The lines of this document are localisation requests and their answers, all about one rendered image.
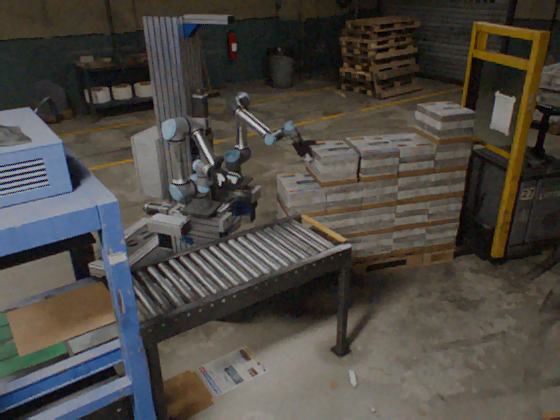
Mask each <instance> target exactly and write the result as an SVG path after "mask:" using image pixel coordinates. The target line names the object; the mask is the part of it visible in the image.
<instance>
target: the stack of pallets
mask: <svg viewBox="0 0 560 420"><path fill-rule="evenodd" d="M420 21H421V18H417V19H412V18H403V17H392V16H390V17H380V18H369V19H359V20H350V21H346V29H342V32H343V36H342V38H340V45H342V60H343V61H344V66H343V68H340V83H341V85H342V89H341V90H343V91H346V90H351V89H353V92H352V93H360V92H365V91H367V95H368V96H372V95H376V93H375V88H374V84H375V82H374V81H373V75H372V74H373V71H372V63H371V61H370V55H374V54H378V53H383V52H389V51H395V50H400V49H403V48H400V46H401V45H405V49H406V48H412V47H413V45H414V42H411V35H412V34H415V33H414V30H415V27H417V26H420ZM407 22H411V25H407ZM354 24H355V25H357V27H354ZM401 29H406V33H401ZM385 32H387V33H385ZM351 33H354V34H353V35H351ZM398 37H403V39H402V41H400V40H398ZM349 41H351V42H350V43H349ZM350 48H351V49H352V50H350ZM350 56H353V57H350ZM351 64H353V65H351ZM348 72H349V73H348Z"/></svg>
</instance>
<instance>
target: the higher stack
mask: <svg viewBox="0 0 560 420"><path fill-rule="evenodd" d="M415 116H416V118H415V126H414V127H416V128H417V127H418V128H419V129H421V130H423V131H425V132H427V133H428V134H430V135H431V136H433V137H435V138H437V139H445V138H455V137H464V136H472V134H474V120H475V116H476V113H475V112H473V111H471V110H469V109H466V108H463V107H462V106H459V105H457V104H455V103H452V102H449V101H447V102H434V103H424V104H417V111H416V115H415ZM414 133H415V134H417V135H419V136H421V137H422V138H425V140H427V141H428V142H430V143H431V144H433V145H434V146H436V149H435V150H436V151H435V156H434V157H435V158H434V163H433V164H434V165H433V167H434V169H435V168H439V167H447V166H456V165H464V164H468V162H469V161H468V160H469V157H470V150H471V149H470V148H471V142H469V141H467V142H459V143H450V144H441V145H437V144H435V143H433V142H432V141H430V140H428V139H427V138H426V137H424V136H422V135H420V134H418V133H417V132H414ZM465 174H466V170H465V169H464V170H456V171H449V172H441V173H433V174H432V177H431V178H432V179H431V180H432V181H430V182H431V184H430V185H431V186H430V187H431V194H430V196H436V195H443V194H450V193H458V192H463V191H464V187H465V186H464V185H465V184H464V183H465V179H466V178H465V177H466V176H465ZM461 201H462V197H457V198H449V199H442V200H435V201H428V202H429V207H428V212H427V213H428V216H427V222H428V221H435V220H442V219H449V218H456V217H459V215H460V209H461V205H462V204H461V203H462V202H461ZM458 227H459V223H458V222H453V223H446V224H440V225H433V226H426V227H425V238H424V239H425V244H424V245H425V246H428V245H441V244H447V243H453V242H455V241H456V233H457V229H458ZM453 253H454V247H443V248H437V249H431V250H426V251H423V254H424V255H423V262H422V266H425V265H430V264H436V263H442V262H448V261H453Z"/></svg>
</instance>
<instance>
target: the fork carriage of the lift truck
mask: <svg viewBox="0 0 560 420"><path fill-rule="evenodd" d="M459 217H460V218H459V222H458V223H459V227H458V229H457V233H456V240H458V241H459V242H460V243H461V244H462V245H467V246H468V247H469V248H470V249H472V252H473V253H474V254H476V255H477V256H478V257H479V258H480V259H484V258H486V259H487V254H488V250H489V245H490V240H491V234H492V227H491V226H490V225H488V224H487V223H486V222H484V221H483V220H481V219H480V218H479V217H477V216H476V215H474V214H473V213H472V212H470V211H469V210H467V209H466V208H465V207H463V206H461V209H460V215H459Z"/></svg>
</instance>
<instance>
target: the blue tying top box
mask: <svg viewBox="0 0 560 420"><path fill-rule="evenodd" d="M0 124H1V125H4V126H19V127H20V129H21V131H22V133H23V134H25V135H27V136H28V137H30V138H31V139H32V143H29V144H23V145H17V146H0V208H1V207H8V206H12V205H16V204H21V203H25V202H29V201H33V200H38V199H42V198H46V197H50V196H55V195H59V194H63V193H68V192H72V191H73V189H72V184H71V180H70V175H69V171H68V166H67V161H66V158H65V153H64V148H63V145H62V144H63V142H62V140H61V139H60V138H59V137H58V136H57V135H56V134H55V133H54V132H53V131H52V130H51V129H50V128H49V127H48V126H47V125H46V124H45V123H44V122H43V121H42V119H41V118H40V117H39V116H38V115H37V114H36V113H35V112H34V111H33V110H32V109H31V108H30V107H26V108H19V109H13V110H6V111H0Z"/></svg>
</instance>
